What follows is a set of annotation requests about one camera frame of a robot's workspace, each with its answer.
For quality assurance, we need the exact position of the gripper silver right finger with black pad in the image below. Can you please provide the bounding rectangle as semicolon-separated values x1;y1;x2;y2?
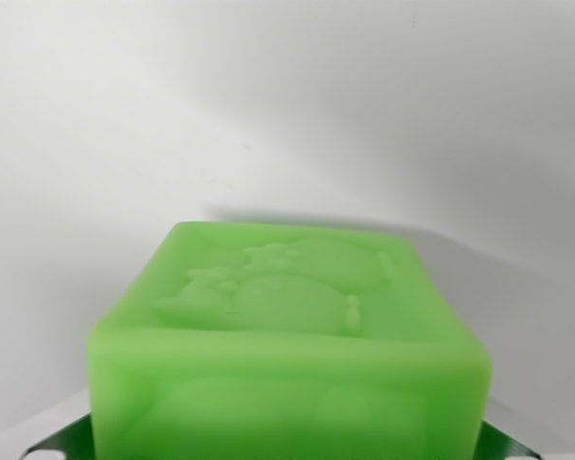
479;395;575;460

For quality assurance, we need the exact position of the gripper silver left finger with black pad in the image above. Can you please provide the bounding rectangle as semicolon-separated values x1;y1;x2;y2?
0;386;95;460

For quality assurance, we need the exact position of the green embossed toy cube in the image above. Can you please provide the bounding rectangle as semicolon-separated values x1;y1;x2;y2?
85;220;494;460

